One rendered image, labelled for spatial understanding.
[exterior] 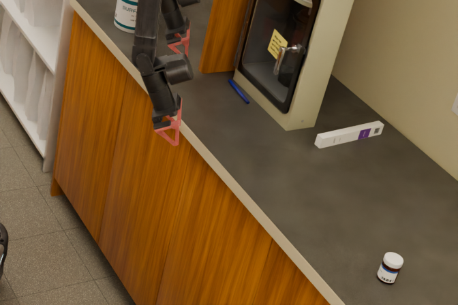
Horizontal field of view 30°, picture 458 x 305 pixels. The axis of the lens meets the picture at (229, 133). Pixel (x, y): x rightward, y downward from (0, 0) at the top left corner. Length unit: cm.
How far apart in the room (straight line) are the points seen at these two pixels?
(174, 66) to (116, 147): 93
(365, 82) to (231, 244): 83
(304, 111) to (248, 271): 54
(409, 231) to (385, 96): 67
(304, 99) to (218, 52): 38
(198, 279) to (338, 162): 57
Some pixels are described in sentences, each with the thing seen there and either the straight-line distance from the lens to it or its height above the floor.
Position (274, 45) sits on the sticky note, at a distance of 262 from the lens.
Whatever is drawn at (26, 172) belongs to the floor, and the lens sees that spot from 384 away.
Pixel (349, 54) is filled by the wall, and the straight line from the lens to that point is 302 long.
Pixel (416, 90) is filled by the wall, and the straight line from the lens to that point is 280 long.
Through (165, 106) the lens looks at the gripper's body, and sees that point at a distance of 221.
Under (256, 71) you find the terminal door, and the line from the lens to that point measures 270.
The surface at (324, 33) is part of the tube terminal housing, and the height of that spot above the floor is 127.
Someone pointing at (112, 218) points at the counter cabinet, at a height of 29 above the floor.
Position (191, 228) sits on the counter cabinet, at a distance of 266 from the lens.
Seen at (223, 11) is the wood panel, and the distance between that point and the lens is 275.
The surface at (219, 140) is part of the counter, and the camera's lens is 250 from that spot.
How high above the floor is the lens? 225
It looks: 31 degrees down
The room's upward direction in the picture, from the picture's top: 14 degrees clockwise
